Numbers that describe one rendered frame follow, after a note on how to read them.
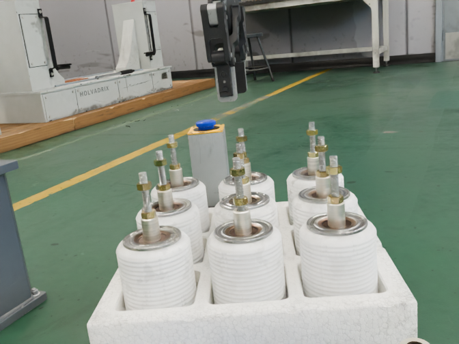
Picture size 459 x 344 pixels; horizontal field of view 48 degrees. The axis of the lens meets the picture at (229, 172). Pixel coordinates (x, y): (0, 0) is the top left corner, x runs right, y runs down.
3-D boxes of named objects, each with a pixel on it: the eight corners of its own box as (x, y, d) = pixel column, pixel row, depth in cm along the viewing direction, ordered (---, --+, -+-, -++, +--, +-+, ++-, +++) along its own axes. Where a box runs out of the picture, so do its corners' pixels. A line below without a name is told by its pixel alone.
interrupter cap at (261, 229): (208, 246, 63) (207, 241, 63) (220, 224, 70) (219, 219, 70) (270, 245, 61) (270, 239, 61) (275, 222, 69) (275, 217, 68)
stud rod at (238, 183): (246, 213, 65) (240, 156, 63) (244, 217, 64) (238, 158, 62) (239, 213, 66) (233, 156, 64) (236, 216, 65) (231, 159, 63)
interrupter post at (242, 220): (233, 237, 65) (230, 213, 64) (235, 230, 67) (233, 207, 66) (251, 237, 64) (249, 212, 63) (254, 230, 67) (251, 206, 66)
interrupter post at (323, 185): (320, 194, 78) (318, 173, 77) (335, 195, 77) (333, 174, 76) (313, 198, 76) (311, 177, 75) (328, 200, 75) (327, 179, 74)
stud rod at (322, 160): (322, 185, 77) (318, 135, 75) (328, 185, 76) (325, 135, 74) (319, 187, 76) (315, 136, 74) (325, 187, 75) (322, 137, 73)
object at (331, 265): (393, 362, 66) (391, 231, 61) (323, 379, 64) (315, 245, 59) (358, 323, 75) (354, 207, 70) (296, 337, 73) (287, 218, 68)
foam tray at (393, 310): (109, 448, 66) (85, 324, 61) (160, 295, 104) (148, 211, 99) (419, 431, 64) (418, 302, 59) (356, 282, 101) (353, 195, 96)
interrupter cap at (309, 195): (311, 187, 81) (311, 183, 81) (357, 191, 77) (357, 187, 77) (289, 203, 75) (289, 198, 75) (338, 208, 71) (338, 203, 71)
